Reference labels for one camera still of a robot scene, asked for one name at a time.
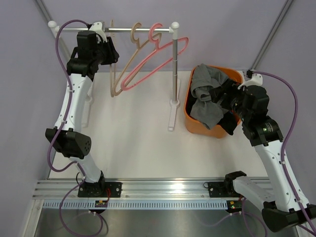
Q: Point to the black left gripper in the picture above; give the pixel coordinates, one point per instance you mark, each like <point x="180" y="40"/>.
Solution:
<point x="112" y="55"/>

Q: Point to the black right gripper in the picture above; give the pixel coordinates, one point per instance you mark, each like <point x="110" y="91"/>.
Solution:
<point x="230" y="88"/>

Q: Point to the black shorts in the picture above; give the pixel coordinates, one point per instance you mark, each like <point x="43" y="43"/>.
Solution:
<point x="229" y="122"/>

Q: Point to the grey shorts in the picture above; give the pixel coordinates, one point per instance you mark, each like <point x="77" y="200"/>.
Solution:
<point x="204" y="79"/>

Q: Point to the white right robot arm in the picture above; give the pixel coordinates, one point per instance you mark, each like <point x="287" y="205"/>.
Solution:
<point x="287" y="206"/>

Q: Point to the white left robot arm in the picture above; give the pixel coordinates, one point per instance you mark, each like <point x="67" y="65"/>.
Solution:
<point x="93" y="49"/>

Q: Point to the orange plastic basket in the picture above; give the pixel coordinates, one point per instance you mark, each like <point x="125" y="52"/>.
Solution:
<point x="194" y="126"/>

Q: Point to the metal clothes rack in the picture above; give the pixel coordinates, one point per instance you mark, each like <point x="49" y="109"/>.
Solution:
<point x="161" y="38"/>

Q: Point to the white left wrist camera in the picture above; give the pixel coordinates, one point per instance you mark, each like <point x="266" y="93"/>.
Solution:
<point x="99" y="29"/>

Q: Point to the aluminium mounting rail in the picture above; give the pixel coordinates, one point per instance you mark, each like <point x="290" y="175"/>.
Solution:
<point x="190" y="189"/>

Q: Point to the white slotted cable duct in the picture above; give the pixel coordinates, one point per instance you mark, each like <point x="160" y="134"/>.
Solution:
<point x="138" y="204"/>

